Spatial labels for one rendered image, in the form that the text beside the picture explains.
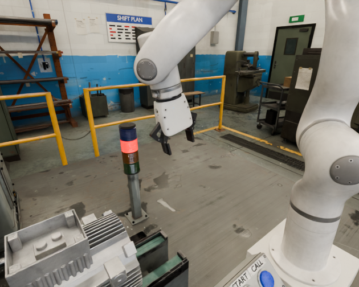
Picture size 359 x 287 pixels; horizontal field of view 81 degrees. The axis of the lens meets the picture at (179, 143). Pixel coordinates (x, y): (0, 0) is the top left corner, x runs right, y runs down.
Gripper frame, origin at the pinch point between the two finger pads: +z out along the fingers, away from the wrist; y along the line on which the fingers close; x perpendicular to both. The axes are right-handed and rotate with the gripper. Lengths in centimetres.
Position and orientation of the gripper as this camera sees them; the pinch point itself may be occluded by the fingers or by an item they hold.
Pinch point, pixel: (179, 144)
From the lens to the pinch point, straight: 65.5
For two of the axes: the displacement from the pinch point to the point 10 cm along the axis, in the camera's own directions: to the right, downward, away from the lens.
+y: 7.7, -4.2, 4.8
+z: 2.0, 8.7, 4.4
